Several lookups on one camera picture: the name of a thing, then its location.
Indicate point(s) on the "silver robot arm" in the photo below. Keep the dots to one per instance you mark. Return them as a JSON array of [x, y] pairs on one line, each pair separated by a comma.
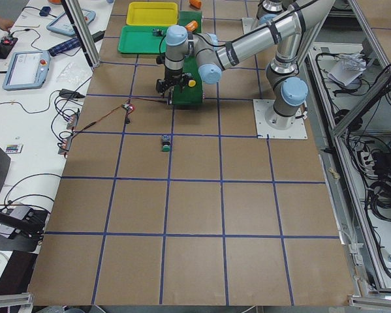
[[291, 28]]

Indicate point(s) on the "aluminium frame post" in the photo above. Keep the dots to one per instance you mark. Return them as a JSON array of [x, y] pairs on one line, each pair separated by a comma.
[[75, 15]]

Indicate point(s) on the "clear plastic bag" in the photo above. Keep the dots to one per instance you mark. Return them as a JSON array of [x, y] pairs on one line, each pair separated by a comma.
[[73, 73]]

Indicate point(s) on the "plain orange cylinder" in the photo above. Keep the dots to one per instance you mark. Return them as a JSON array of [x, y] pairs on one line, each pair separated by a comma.
[[196, 3]]

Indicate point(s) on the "small controller circuit board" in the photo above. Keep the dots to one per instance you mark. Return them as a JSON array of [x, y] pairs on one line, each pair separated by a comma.
[[128, 107]]

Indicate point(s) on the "yellow plastic tray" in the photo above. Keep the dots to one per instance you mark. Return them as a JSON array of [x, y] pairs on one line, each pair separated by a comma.
[[152, 14]]

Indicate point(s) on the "green plastic tray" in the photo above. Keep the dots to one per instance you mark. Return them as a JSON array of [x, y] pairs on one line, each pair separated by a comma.
[[139, 40]]

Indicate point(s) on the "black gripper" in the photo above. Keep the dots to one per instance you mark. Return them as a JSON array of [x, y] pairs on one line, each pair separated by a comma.
[[173, 81]]

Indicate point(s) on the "black monitor stand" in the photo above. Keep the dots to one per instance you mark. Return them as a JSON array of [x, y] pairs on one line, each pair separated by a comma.
[[21, 225]]

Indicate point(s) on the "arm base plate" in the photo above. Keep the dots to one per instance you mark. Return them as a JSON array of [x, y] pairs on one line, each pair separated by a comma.
[[249, 25], [270, 125]]

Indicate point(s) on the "black power adapter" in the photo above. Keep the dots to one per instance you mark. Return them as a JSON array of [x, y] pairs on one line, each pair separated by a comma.
[[69, 94]]

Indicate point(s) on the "crumpled white papers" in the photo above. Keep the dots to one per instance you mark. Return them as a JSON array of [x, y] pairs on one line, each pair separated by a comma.
[[347, 68]]

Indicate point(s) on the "orange cylinder with numbers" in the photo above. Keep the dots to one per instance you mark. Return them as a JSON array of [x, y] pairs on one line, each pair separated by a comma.
[[192, 26]]

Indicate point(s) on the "near teach pendant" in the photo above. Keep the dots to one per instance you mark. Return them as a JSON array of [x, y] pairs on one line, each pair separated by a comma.
[[27, 70]]

